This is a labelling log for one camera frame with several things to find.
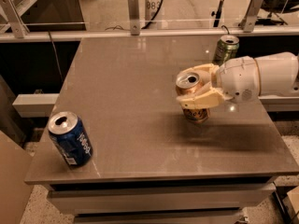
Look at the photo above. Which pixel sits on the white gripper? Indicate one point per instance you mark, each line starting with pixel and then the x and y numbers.
pixel 237 78

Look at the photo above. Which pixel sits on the orange soda can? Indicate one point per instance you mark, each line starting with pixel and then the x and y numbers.
pixel 188 83

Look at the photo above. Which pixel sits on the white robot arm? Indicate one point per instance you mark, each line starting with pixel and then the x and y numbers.
pixel 278 74

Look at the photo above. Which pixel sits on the green soda can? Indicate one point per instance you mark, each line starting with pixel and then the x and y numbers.
pixel 227 47

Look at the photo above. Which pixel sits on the blue Pepsi can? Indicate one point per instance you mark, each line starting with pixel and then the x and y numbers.
pixel 67 132

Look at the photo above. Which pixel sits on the black stand behind glass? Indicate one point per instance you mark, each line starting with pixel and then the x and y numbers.
pixel 219 6

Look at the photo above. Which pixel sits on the grey table with drawers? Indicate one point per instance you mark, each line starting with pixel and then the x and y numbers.
pixel 150 165

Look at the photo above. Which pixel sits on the cardboard box corner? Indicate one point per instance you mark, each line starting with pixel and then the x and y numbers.
pixel 291 202

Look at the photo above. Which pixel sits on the brown panel at left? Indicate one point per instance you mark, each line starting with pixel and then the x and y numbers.
pixel 14 192

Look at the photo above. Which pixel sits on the right metal bracket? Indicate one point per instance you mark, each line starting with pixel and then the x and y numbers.
pixel 248 22

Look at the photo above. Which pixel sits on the metal bracket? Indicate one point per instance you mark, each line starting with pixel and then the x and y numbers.
pixel 12 20
pixel 133 6
pixel 248 22

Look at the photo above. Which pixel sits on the white post with black cable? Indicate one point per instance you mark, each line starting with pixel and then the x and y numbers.
pixel 152 9

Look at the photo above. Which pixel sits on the metal rail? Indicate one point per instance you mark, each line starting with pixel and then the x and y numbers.
pixel 62 36

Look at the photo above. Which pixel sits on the middle metal bracket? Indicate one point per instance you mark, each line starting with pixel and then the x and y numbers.
pixel 133 6

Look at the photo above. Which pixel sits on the left metal bracket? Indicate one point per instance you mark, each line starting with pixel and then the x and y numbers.
pixel 12 20

